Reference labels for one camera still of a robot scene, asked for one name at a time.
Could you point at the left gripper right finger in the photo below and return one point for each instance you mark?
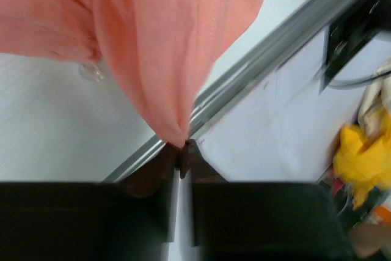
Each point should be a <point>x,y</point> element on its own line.
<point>258,220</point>

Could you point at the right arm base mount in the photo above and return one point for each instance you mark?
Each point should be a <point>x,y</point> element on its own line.
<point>348,34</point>

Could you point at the yellow cloth pile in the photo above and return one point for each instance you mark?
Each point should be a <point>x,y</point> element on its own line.
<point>361,163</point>

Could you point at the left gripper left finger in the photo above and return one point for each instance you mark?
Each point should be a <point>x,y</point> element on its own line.
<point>124,220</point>

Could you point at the clear plastic hang tag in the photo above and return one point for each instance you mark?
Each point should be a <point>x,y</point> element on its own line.
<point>93,71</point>

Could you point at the salmon pink jacket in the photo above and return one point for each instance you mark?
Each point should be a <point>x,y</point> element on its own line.
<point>159,51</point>

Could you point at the front aluminium rail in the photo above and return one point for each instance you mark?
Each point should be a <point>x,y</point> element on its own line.
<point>264,114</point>

